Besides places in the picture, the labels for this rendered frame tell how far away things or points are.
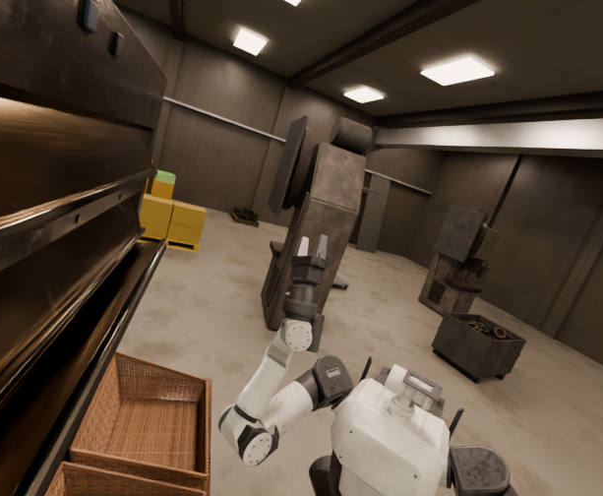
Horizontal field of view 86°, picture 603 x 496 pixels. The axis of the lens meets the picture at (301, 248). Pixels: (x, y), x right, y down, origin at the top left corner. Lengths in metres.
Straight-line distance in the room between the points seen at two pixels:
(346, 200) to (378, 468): 3.10
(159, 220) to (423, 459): 5.57
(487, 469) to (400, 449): 0.19
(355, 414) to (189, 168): 10.18
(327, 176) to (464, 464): 3.18
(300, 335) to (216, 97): 10.25
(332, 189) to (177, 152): 7.59
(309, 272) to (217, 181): 10.09
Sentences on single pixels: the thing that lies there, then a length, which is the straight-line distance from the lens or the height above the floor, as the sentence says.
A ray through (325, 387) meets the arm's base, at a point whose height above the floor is 1.38.
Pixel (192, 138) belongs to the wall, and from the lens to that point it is 10.73.
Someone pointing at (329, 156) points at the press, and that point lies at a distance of 3.86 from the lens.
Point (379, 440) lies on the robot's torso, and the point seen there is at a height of 1.36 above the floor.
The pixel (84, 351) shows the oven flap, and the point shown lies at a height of 1.41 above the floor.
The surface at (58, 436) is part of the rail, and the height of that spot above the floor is 1.44.
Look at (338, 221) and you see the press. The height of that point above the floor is 1.53.
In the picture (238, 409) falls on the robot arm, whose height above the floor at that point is 1.35.
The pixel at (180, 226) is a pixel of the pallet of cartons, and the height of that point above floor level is 0.41.
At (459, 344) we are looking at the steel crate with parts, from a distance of 5.16.
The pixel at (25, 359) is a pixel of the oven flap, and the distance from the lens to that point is 0.73.
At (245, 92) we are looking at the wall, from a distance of 10.95.
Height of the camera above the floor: 1.90
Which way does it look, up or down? 12 degrees down
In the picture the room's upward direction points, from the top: 18 degrees clockwise
